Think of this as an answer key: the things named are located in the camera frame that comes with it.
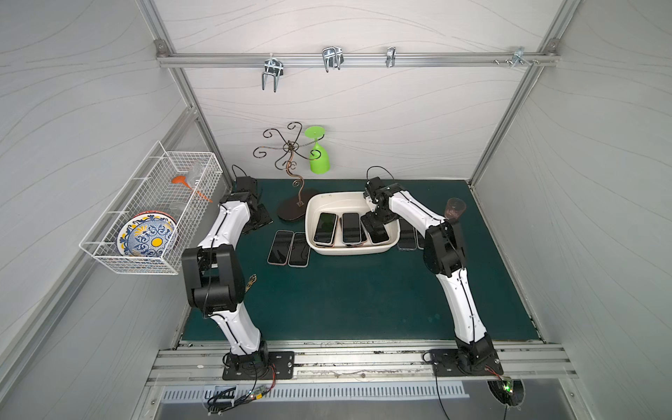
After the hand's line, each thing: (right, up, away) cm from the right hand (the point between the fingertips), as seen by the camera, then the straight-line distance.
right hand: (378, 220), depth 103 cm
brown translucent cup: (+33, +5, +4) cm, 34 cm away
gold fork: (-47, -21, -13) cm, 53 cm away
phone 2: (-11, -3, -3) cm, 12 cm away
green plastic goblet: (-23, +23, -5) cm, 33 cm away
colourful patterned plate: (-62, -2, -41) cm, 74 cm away
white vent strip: (-22, -46, -33) cm, 61 cm away
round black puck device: (+32, -46, -32) cm, 65 cm away
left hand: (-44, 0, -11) cm, 45 cm away
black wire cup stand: (-32, +26, -14) cm, 44 cm away
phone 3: (-2, -3, -7) cm, 8 cm away
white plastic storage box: (-17, +7, +2) cm, 18 cm away
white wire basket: (-67, +10, -33) cm, 75 cm away
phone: (-21, -3, -1) cm, 22 cm away
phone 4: (+10, -5, -10) cm, 15 cm away
